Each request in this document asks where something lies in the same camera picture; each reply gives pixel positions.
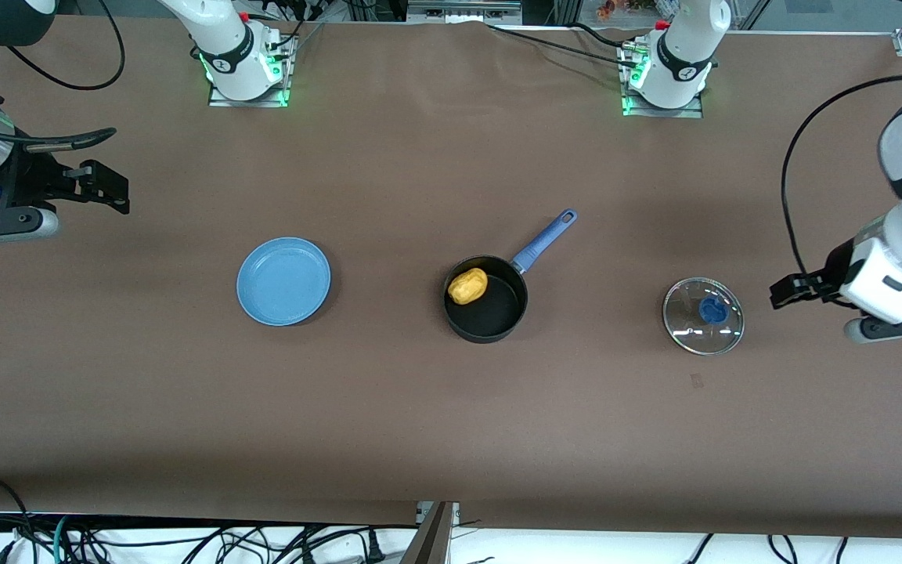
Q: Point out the yellow potato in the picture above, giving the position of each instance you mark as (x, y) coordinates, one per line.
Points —
(467, 286)

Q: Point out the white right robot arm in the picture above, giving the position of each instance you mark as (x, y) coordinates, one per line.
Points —
(224, 47)

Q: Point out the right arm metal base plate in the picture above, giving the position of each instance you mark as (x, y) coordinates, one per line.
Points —
(220, 98)

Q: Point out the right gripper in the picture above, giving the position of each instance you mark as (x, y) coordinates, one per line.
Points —
(30, 178)

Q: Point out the black power plug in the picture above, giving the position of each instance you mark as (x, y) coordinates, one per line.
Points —
(374, 547)

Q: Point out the glass lid with blue knob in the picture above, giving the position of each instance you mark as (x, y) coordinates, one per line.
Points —
(701, 325)

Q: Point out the aluminium profile post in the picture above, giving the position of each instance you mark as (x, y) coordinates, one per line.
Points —
(431, 540)

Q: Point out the grey metal box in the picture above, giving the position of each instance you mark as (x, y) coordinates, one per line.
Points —
(463, 9)

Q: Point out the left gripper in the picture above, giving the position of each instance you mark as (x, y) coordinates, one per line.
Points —
(835, 268)

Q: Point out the blue round plate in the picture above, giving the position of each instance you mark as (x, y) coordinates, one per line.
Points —
(283, 282)

